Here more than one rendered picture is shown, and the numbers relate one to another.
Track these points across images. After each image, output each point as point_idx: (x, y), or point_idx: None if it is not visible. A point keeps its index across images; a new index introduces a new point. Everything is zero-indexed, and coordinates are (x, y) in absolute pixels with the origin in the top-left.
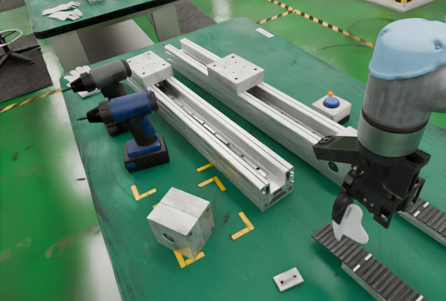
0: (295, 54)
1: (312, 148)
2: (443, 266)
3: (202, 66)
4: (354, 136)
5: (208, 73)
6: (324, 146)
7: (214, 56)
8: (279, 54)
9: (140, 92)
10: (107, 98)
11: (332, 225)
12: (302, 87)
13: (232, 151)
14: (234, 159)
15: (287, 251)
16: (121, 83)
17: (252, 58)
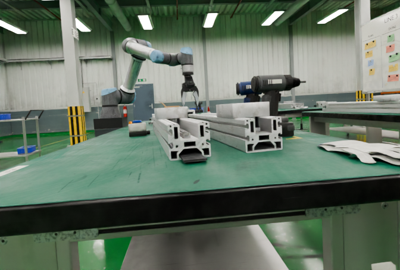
0: (65, 151)
1: (194, 84)
2: None
3: (184, 118)
4: (186, 79)
5: (187, 115)
6: (193, 81)
7: (163, 120)
8: (75, 153)
9: (243, 81)
10: (306, 144)
11: (198, 99)
12: (118, 141)
13: (207, 113)
14: (208, 113)
15: None
16: (262, 95)
17: (104, 153)
